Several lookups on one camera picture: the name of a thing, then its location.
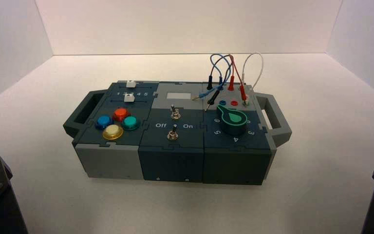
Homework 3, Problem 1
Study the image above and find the blue jumper wire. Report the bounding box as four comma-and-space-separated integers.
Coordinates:
191, 54, 233, 101

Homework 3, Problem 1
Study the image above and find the white jumper wire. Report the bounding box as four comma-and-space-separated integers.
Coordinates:
241, 52, 264, 107

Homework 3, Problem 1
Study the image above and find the red round push button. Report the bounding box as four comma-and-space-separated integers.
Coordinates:
112, 108, 131, 122

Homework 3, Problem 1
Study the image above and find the blue round push button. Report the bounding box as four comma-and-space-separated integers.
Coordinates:
95, 115, 113, 131

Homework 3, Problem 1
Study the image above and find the red jumper wire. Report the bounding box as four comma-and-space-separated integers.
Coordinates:
227, 54, 248, 101

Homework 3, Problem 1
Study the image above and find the grey display screen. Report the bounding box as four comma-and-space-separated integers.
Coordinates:
167, 92, 191, 100

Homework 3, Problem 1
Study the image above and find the black jumper wire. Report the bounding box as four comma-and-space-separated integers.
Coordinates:
205, 54, 234, 113

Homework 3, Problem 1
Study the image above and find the yellow round push button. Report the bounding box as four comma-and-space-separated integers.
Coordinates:
102, 124, 124, 140

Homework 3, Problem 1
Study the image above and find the green round push button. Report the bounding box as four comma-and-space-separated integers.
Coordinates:
122, 116, 141, 132

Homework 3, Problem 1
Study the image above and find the green rotary dial knob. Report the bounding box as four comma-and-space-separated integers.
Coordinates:
216, 105, 248, 136

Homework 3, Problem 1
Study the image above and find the dark teal grey task box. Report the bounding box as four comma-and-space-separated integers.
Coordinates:
63, 80, 293, 186

